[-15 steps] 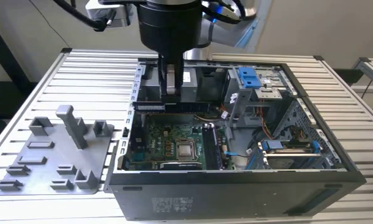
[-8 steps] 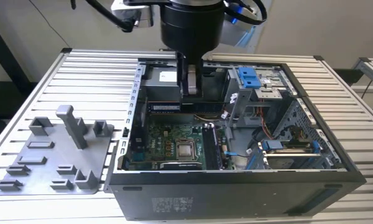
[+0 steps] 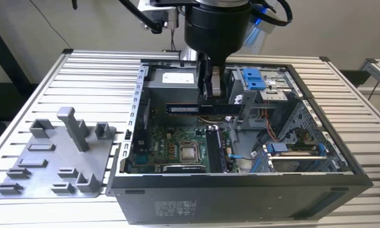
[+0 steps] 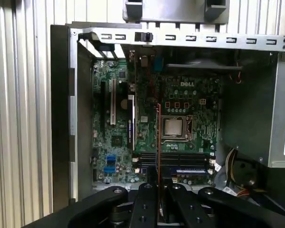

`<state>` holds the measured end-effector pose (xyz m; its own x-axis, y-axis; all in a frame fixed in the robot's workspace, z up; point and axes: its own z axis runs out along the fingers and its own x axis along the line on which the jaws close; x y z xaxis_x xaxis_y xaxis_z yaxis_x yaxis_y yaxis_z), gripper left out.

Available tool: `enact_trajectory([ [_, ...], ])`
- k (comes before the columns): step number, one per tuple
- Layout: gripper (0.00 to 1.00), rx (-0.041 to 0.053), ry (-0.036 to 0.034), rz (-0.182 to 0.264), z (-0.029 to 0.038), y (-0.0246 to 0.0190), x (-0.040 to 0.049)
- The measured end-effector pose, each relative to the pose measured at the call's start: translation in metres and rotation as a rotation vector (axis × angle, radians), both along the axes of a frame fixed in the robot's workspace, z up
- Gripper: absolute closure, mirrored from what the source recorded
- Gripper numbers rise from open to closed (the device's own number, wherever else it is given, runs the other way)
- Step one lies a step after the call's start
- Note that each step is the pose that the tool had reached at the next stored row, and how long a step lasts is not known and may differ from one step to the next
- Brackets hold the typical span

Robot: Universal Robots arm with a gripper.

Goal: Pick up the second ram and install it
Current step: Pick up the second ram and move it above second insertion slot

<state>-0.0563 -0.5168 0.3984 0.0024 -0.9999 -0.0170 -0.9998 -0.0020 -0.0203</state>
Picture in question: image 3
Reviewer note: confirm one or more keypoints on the CPU socket frame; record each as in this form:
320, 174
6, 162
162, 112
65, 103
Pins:
189, 143

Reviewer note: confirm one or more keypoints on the black graphics card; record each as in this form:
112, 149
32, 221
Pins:
182, 168

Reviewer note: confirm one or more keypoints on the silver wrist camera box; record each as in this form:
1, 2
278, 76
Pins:
169, 14
269, 22

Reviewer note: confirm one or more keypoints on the black RAM stick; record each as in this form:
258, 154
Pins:
221, 109
216, 152

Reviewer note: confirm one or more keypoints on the black block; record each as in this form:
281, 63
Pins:
355, 77

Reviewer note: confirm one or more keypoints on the grey power supply unit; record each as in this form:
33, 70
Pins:
170, 92

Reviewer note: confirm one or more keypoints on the hard disk in blue carrier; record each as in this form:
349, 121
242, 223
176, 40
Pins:
278, 147

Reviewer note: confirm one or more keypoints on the black wall antenna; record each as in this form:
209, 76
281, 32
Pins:
73, 4

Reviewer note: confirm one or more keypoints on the silver CPU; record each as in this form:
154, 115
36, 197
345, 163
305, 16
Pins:
188, 153

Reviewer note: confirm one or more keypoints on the metal side table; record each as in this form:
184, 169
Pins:
377, 69

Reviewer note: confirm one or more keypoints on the grey metal drive cage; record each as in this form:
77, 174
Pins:
272, 95

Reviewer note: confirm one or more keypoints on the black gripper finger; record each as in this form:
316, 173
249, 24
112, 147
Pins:
217, 83
204, 78

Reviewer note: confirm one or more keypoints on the green motherboard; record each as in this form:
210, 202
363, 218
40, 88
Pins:
164, 142

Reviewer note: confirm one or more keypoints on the black table corner cap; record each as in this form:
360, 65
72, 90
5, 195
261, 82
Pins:
68, 50
324, 59

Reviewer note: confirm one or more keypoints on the grey parts rack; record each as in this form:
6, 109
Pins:
60, 152

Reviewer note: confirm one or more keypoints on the blue disk carrier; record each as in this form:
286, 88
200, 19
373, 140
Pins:
252, 78

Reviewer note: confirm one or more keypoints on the black stand post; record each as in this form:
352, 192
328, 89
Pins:
2, 52

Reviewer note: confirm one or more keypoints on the black PC case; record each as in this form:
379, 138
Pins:
208, 202

